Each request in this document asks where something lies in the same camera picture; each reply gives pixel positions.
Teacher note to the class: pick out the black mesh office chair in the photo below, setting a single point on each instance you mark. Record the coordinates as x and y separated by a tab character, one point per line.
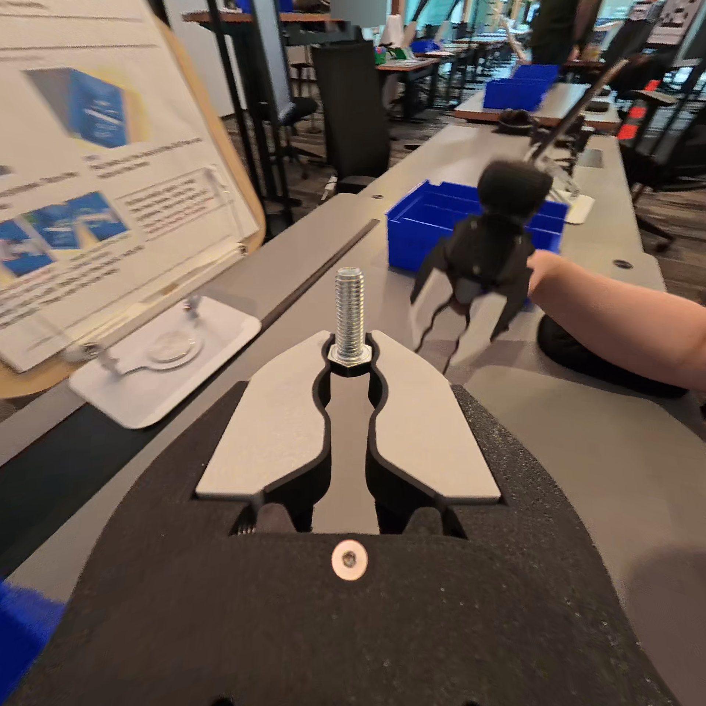
662	154

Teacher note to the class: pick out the background blue bin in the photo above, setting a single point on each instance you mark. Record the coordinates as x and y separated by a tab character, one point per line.
513	94

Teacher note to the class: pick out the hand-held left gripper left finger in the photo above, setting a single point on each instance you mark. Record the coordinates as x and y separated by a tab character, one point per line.
265	435

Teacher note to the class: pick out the printed instruction sheet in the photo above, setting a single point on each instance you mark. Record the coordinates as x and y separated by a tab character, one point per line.
82	165

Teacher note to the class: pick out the black headphones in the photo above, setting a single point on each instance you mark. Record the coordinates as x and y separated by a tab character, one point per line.
516	121

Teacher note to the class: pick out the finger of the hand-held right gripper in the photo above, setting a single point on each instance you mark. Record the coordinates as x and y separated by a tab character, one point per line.
433	303
480	331

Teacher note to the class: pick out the black metal rod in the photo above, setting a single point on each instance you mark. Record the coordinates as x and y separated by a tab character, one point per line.
579	110

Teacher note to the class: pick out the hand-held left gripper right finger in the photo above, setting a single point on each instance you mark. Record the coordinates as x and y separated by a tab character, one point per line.
435	435

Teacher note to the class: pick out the person's right hand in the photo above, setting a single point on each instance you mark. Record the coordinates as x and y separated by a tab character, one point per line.
546	276

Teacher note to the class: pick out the black armrest pad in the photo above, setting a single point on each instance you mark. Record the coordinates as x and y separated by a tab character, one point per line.
579	358

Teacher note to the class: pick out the tall black office chair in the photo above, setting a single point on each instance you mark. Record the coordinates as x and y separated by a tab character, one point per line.
353	110

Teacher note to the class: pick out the wooden backing board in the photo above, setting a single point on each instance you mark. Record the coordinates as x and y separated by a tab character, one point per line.
22	386

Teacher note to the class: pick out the background wooden desk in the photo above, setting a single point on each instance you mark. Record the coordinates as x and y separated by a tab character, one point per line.
408	65

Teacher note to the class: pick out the blue plastic bin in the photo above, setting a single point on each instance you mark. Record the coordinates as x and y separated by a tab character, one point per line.
419	237
22	634

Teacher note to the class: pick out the person's right forearm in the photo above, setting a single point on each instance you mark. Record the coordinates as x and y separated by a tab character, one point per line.
634	325

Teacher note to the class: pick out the low black office chair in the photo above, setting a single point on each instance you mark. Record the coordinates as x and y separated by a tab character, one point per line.
298	113

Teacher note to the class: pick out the steel hex bolt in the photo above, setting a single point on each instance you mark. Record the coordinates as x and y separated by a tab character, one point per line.
349	309

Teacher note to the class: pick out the black framed whiteboard easel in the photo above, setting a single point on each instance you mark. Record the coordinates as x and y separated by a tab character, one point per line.
273	55

